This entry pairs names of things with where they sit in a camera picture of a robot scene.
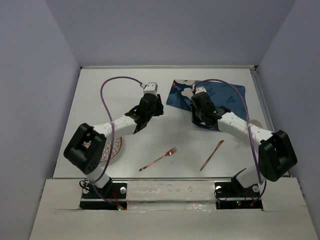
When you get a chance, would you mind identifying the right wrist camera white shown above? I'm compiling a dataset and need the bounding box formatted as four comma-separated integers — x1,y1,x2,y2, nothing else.
193,86,207,95

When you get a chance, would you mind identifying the copper knife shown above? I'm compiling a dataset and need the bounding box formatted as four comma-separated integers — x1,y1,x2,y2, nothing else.
200,140,224,171

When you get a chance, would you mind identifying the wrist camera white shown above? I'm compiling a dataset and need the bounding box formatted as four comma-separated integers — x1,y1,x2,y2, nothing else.
193,86,207,95
140,82,158,96

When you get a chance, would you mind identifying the white mug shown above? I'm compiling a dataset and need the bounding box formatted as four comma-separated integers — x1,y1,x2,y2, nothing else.
250,119,264,129

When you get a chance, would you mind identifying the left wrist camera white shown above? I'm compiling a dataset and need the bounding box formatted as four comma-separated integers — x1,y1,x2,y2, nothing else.
140,82,158,96

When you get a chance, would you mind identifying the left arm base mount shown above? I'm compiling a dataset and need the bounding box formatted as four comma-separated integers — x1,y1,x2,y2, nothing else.
79,180,128,212

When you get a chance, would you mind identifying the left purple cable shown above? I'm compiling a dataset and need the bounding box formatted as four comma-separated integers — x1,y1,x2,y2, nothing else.
86,76,148,210

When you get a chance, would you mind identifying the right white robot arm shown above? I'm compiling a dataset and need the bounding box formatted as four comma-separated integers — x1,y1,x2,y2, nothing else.
190,91,298,196

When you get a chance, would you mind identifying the copper fork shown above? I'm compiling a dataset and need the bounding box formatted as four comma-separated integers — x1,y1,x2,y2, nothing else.
139,147,177,172

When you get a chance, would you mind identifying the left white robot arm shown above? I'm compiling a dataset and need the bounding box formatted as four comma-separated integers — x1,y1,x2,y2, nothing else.
63,93,164,199

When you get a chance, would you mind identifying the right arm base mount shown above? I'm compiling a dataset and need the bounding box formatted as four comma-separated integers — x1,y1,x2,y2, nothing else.
213,181,263,210

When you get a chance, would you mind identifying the blue cartoon placemat cloth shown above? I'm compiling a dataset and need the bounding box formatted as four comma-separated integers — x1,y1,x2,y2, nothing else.
166,79,246,120

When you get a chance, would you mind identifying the floral patterned plate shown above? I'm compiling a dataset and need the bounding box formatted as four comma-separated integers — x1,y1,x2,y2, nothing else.
83,136,124,164

